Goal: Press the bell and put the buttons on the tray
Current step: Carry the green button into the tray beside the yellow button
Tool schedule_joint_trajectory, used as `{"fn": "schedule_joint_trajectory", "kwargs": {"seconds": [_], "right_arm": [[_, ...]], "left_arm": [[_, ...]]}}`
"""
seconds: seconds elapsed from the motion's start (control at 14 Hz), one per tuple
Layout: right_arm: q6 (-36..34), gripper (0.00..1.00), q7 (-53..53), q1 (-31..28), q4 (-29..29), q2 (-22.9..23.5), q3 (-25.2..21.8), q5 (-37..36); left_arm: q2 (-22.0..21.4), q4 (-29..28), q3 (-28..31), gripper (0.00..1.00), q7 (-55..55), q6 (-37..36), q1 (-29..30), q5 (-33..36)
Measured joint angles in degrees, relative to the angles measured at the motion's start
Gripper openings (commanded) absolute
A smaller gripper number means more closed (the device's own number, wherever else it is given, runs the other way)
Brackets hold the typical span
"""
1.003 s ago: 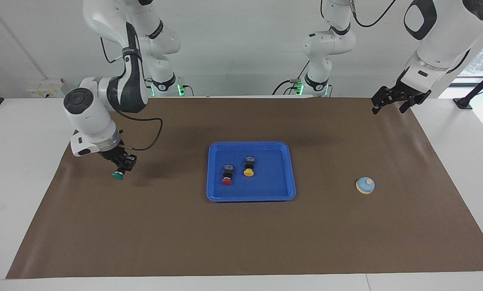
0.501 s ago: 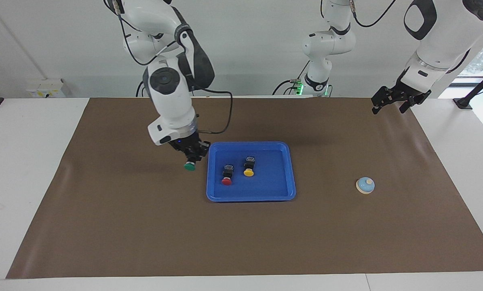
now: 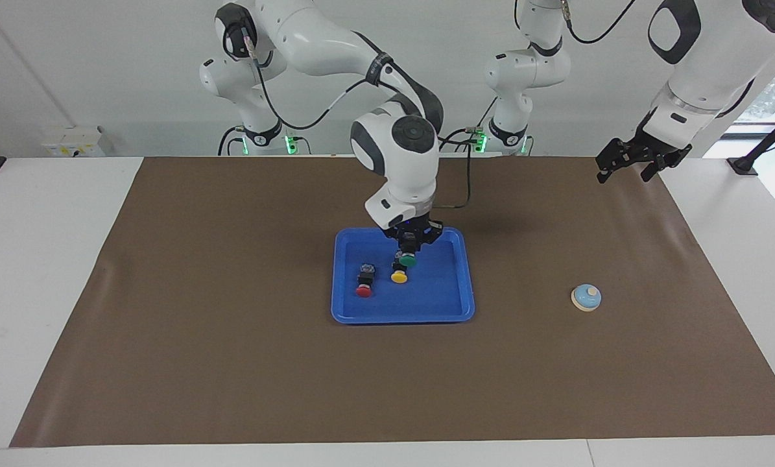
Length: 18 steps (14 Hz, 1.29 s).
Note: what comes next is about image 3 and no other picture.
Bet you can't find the black base cable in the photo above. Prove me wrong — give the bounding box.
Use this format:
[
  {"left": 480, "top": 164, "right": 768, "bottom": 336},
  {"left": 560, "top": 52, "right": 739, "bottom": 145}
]
[
  {"left": 436, "top": 97, "right": 499, "bottom": 154},
  {"left": 217, "top": 125, "right": 245, "bottom": 157}
]

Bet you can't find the red push button switch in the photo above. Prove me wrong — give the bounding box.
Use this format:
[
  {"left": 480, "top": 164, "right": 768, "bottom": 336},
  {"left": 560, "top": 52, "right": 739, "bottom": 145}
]
[{"left": 354, "top": 262, "right": 378, "bottom": 299}]

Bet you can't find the black angled stand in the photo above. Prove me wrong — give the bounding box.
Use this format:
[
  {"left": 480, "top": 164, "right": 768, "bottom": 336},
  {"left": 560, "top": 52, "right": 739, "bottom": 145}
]
[{"left": 726, "top": 104, "right": 775, "bottom": 177}]

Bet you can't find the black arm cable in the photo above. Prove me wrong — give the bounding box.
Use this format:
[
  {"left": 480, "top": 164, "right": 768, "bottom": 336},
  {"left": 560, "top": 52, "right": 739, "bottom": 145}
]
[
  {"left": 560, "top": 0, "right": 638, "bottom": 45},
  {"left": 243, "top": 36, "right": 474, "bottom": 211}
]

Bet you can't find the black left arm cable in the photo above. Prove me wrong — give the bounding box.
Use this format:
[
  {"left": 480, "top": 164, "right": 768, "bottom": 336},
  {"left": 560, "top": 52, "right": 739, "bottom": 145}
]
[{"left": 560, "top": 0, "right": 638, "bottom": 45}]

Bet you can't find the black right base cable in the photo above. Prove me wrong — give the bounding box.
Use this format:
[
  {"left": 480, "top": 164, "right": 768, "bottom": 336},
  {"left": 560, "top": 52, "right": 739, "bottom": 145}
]
[{"left": 217, "top": 125, "right": 245, "bottom": 157}]

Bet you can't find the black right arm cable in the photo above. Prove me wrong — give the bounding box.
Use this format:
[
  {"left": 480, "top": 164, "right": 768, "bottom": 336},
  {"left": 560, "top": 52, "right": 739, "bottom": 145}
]
[{"left": 243, "top": 36, "right": 474, "bottom": 211}]

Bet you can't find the light blue desk bell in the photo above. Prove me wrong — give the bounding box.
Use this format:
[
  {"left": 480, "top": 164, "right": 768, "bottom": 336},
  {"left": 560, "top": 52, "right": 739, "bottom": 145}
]
[{"left": 569, "top": 283, "right": 603, "bottom": 313}]

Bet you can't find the brown table mat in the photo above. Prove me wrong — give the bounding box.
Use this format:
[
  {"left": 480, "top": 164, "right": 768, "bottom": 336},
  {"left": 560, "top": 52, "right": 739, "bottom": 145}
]
[{"left": 9, "top": 156, "right": 775, "bottom": 448}]

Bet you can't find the blue plastic tray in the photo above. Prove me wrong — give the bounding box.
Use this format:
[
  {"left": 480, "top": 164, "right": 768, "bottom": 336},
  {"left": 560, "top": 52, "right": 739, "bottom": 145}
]
[{"left": 331, "top": 226, "right": 476, "bottom": 325}]

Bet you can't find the white power strip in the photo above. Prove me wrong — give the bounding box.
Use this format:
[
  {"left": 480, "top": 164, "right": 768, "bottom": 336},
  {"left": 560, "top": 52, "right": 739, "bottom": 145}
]
[{"left": 42, "top": 126, "right": 106, "bottom": 158}]

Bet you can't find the black left base cable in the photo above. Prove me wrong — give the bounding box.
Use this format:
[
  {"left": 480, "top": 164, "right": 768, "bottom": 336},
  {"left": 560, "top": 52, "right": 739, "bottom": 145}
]
[{"left": 436, "top": 97, "right": 499, "bottom": 154}]

